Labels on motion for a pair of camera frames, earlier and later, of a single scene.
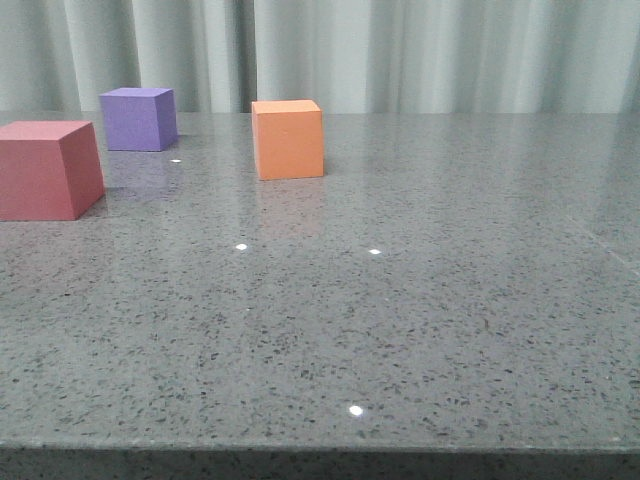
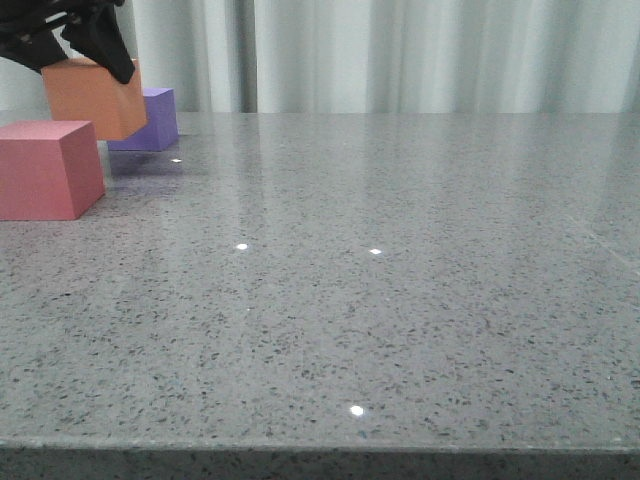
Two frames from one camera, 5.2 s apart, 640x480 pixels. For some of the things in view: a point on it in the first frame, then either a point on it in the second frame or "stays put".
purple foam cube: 139,118 stays put
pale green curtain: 353,56 stays put
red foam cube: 49,170 stays put
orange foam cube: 288,139 to 80,90
